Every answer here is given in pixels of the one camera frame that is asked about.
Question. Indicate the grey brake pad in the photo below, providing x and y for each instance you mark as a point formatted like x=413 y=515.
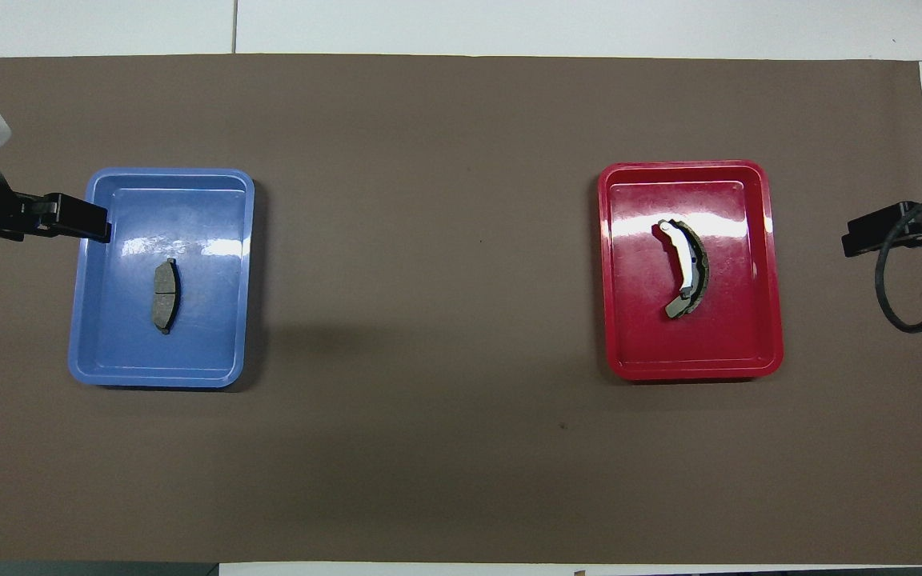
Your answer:
x=166 y=298

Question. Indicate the red plastic tray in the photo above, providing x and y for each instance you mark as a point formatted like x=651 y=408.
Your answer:
x=637 y=320

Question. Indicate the brown table mat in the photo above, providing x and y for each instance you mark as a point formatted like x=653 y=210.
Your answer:
x=461 y=464

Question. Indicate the blue plastic tray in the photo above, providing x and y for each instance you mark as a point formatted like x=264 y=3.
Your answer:
x=205 y=320

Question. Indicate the curved brake shoe white lever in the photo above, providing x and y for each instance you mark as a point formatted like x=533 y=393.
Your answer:
x=688 y=264

